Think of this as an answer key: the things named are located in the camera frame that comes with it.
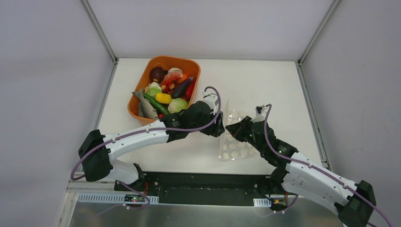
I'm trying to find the yellow toy corn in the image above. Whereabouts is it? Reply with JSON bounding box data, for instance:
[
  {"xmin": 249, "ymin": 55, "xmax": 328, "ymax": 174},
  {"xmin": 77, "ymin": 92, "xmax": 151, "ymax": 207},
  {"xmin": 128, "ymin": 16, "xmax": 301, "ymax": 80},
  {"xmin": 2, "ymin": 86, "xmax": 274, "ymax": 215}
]
[{"xmin": 155, "ymin": 93, "xmax": 172, "ymax": 105}]

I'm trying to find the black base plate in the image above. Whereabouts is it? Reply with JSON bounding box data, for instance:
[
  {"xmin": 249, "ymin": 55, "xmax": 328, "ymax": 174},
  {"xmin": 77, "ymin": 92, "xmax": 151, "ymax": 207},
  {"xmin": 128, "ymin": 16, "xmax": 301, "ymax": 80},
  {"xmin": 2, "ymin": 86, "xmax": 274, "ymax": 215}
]
[{"xmin": 114, "ymin": 172, "xmax": 285, "ymax": 206}]

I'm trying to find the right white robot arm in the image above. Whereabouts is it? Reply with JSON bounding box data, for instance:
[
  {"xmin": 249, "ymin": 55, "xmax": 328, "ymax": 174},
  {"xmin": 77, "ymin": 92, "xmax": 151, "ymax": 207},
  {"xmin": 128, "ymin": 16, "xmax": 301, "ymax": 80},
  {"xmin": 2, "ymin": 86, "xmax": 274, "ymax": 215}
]
[{"xmin": 226, "ymin": 116, "xmax": 376, "ymax": 227}]

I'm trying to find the orange plastic bin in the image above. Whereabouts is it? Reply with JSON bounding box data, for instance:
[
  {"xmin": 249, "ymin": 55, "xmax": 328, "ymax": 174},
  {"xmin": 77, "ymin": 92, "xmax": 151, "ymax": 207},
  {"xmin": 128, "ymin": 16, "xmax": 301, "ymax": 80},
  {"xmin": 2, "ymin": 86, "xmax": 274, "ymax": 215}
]
[{"xmin": 128, "ymin": 55, "xmax": 201, "ymax": 126}]

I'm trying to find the toy watermelon slice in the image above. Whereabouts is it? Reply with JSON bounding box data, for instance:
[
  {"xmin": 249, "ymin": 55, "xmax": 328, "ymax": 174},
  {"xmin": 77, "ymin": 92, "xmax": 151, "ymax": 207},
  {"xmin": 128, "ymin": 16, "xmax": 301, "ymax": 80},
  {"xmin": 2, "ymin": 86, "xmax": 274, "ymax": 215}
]
[{"xmin": 160, "ymin": 71, "xmax": 183, "ymax": 86}]

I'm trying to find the clear zip top bag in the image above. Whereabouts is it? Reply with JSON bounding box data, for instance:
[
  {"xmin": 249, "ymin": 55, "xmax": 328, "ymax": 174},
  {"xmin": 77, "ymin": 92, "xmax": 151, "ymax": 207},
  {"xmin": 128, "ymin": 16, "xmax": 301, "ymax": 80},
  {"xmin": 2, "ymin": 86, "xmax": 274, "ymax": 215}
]
[{"xmin": 219, "ymin": 100, "xmax": 257, "ymax": 162}]

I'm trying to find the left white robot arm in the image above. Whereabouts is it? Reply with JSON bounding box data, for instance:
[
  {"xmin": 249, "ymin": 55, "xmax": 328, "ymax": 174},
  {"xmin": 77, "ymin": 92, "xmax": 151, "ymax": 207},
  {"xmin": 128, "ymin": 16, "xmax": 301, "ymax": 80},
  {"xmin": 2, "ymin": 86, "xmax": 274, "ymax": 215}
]
[{"xmin": 77, "ymin": 100, "xmax": 224, "ymax": 191}]

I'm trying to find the green toy cabbage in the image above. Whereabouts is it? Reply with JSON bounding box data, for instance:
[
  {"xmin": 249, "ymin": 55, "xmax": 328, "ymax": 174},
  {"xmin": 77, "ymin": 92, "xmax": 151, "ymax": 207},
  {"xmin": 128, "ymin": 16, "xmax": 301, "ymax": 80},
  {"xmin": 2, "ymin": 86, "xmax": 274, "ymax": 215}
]
[{"xmin": 167, "ymin": 98, "xmax": 189, "ymax": 114}]

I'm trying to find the purple toy eggplant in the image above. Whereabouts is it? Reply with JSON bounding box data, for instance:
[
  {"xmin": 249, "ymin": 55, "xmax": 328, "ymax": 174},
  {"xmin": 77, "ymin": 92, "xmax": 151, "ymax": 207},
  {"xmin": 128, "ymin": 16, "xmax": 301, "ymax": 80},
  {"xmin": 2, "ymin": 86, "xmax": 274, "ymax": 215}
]
[{"xmin": 171, "ymin": 77, "xmax": 194, "ymax": 99}]

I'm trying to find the dark red toy apple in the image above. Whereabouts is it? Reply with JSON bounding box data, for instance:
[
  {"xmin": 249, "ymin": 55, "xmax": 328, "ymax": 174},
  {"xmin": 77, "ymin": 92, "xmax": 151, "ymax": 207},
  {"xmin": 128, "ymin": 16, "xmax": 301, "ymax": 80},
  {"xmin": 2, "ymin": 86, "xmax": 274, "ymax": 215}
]
[{"xmin": 149, "ymin": 67, "xmax": 166, "ymax": 84}]

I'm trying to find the red toy chili pepper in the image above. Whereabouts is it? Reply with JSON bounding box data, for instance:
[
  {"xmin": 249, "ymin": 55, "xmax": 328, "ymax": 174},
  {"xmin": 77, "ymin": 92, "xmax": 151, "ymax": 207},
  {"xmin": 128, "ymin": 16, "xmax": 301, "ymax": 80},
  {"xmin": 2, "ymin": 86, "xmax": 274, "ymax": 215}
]
[{"xmin": 184, "ymin": 82, "xmax": 195, "ymax": 100}]

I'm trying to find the white toy cauliflower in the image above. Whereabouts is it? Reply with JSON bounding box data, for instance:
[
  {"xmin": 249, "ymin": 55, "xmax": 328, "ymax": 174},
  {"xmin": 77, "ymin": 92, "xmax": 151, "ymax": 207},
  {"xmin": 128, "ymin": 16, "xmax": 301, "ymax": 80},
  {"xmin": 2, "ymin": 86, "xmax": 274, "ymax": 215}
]
[{"xmin": 145, "ymin": 82, "xmax": 162, "ymax": 97}]

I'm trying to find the grey toy fish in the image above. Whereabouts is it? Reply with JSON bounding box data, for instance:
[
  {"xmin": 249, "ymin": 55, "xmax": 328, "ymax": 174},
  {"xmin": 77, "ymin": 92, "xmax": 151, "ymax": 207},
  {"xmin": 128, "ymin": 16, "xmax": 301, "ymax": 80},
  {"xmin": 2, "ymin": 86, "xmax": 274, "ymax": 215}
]
[{"xmin": 132, "ymin": 89, "xmax": 158, "ymax": 120}]

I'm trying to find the green toy cucumber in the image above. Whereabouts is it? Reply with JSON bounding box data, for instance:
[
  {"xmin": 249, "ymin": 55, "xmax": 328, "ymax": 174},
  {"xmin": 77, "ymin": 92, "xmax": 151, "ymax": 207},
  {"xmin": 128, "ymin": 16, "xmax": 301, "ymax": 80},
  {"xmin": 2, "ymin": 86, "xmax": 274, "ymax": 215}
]
[{"xmin": 142, "ymin": 93, "xmax": 170, "ymax": 115}]

